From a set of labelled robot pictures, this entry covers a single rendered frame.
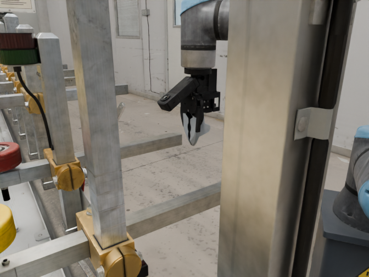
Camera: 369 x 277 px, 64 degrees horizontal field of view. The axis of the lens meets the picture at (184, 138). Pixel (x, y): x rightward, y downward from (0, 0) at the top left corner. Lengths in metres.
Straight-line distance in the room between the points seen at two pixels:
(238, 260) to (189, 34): 0.64
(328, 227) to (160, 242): 1.05
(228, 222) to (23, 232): 0.80
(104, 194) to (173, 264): 1.28
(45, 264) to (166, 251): 1.28
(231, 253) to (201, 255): 1.53
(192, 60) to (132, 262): 0.49
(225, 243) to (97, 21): 0.26
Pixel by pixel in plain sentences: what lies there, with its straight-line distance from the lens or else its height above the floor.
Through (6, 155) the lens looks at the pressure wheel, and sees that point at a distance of 0.63.
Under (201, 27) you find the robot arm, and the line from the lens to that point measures 0.74.
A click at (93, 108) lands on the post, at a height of 1.03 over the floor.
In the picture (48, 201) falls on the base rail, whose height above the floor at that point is 0.70.
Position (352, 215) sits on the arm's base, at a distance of 0.99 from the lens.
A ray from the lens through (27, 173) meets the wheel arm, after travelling 0.67.
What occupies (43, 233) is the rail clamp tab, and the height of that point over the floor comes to 0.63.
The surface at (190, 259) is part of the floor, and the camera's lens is 1.67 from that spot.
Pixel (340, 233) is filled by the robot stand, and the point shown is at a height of 0.60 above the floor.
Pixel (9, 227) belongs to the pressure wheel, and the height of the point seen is 0.90.
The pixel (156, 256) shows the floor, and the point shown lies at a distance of 1.69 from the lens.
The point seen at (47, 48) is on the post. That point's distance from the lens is 0.59.
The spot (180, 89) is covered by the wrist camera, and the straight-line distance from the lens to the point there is 0.75.
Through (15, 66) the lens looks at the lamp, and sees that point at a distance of 0.59.
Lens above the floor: 1.11
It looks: 20 degrees down
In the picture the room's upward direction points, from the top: straight up
